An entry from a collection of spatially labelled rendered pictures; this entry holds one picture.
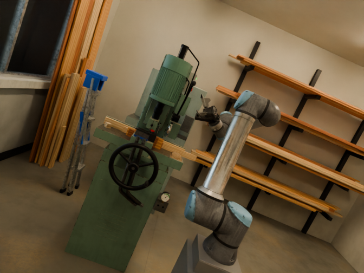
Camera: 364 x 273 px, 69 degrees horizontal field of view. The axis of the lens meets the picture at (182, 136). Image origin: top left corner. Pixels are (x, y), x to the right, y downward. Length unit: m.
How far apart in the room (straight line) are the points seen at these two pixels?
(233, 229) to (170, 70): 1.02
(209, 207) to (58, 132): 2.12
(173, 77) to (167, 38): 2.46
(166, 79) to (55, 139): 1.70
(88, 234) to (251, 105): 1.36
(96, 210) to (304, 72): 3.56
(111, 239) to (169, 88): 1.10
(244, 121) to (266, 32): 3.06
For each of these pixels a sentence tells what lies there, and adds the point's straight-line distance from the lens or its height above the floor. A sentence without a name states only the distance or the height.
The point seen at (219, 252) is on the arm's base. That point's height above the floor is 0.67.
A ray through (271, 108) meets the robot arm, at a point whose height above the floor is 1.42.
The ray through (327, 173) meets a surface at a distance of 4.30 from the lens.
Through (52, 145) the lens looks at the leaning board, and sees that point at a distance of 3.13.
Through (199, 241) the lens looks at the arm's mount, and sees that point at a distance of 1.54.
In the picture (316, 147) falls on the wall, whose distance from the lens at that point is 4.65.
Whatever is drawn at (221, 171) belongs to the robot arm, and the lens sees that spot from 1.36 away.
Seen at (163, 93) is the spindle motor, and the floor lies 1.26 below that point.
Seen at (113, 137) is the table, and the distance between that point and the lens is 1.74.
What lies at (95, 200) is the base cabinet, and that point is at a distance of 1.89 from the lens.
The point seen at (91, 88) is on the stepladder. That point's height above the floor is 1.02.
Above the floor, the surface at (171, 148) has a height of 0.92.
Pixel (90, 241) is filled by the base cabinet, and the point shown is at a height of 0.14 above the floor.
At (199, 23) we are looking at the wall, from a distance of 4.22.
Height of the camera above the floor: 1.33
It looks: 9 degrees down
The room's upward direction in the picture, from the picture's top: 24 degrees clockwise
